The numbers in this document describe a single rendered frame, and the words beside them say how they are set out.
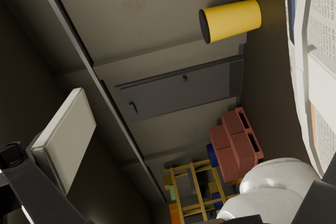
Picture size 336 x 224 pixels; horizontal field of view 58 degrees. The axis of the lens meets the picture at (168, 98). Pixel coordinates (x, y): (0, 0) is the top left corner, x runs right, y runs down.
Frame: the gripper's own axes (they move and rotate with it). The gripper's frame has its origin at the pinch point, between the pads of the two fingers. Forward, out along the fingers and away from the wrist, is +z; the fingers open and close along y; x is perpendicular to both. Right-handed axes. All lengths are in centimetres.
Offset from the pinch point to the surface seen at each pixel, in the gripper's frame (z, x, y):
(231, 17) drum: 357, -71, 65
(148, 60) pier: 418, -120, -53
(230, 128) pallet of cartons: 482, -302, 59
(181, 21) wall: 408, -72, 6
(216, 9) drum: 365, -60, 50
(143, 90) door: 457, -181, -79
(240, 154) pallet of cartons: 430, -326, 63
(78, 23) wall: 378, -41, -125
